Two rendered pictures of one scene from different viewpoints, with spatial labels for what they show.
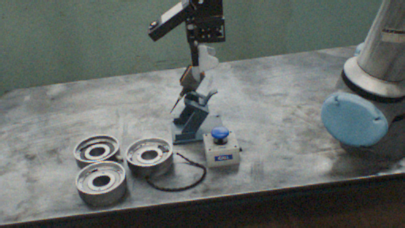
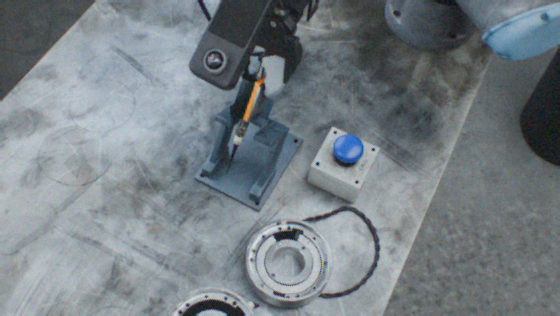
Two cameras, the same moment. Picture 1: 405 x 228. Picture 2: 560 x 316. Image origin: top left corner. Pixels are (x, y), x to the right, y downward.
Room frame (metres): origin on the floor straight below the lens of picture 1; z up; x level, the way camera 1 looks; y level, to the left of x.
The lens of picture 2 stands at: (0.78, 0.33, 1.53)
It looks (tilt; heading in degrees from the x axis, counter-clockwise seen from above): 59 degrees down; 291
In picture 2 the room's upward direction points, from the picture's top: 7 degrees clockwise
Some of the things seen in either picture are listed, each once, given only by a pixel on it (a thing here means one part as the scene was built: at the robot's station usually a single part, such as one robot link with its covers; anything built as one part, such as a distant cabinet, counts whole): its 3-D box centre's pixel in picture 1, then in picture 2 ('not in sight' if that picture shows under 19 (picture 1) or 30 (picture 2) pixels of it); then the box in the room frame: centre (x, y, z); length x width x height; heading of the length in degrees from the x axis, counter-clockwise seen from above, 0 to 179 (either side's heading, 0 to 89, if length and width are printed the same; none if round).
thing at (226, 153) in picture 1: (223, 148); (345, 161); (0.84, -0.10, 0.82); 0.08 x 0.07 x 0.05; 90
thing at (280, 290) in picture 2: (149, 158); (288, 264); (0.85, 0.06, 0.82); 0.08 x 0.08 x 0.02
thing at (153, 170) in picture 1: (149, 157); (288, 264); (0.85, 0.06, 0.82); 0.10 x 0.10 x 0.04
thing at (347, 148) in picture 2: (220, 138); (346, 154); (0.84, -0.10, 0.85); 0.04 x 0.04 x 0.05
